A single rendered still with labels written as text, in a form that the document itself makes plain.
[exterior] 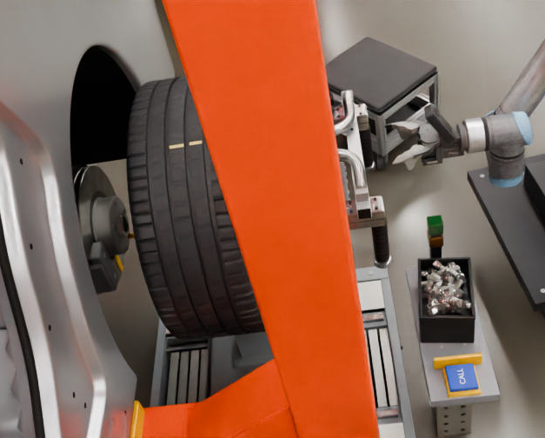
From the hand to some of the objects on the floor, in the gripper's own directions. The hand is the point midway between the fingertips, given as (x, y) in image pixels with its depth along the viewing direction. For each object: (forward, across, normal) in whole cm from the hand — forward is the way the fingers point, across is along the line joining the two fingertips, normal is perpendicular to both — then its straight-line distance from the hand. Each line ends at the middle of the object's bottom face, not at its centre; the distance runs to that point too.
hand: (387, 142), depth 195 cm
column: (-9, -39, -82) cm, 91 cm away
